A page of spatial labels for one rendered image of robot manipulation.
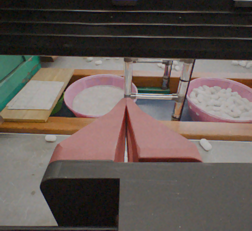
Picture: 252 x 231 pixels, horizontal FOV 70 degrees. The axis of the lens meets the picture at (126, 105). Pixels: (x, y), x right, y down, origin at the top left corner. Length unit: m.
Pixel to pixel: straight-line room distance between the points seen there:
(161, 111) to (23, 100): 0.50
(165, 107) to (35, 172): 0.51
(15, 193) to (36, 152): 0.11
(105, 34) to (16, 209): 0.39
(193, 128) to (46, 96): 0.49
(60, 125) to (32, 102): 0.15
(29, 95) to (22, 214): 0.38
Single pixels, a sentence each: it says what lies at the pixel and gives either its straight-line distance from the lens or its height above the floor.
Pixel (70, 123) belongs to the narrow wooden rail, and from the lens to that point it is 0.57.
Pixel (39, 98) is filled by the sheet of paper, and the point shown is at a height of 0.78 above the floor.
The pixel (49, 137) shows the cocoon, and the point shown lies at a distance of 0.56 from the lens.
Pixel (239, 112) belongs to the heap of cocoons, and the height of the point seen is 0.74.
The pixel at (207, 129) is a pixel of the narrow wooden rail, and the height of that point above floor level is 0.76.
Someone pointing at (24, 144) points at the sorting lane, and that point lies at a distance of 0.59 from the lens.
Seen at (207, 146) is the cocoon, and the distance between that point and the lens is 0.54.
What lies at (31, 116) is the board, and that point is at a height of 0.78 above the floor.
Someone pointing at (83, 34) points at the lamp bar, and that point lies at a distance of 0.26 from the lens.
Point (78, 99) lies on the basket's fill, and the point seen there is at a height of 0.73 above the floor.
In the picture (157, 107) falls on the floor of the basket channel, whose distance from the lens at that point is 0.76.
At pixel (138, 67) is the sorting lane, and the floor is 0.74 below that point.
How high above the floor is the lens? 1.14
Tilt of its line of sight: 38 degrees down
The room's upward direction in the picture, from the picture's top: straight up
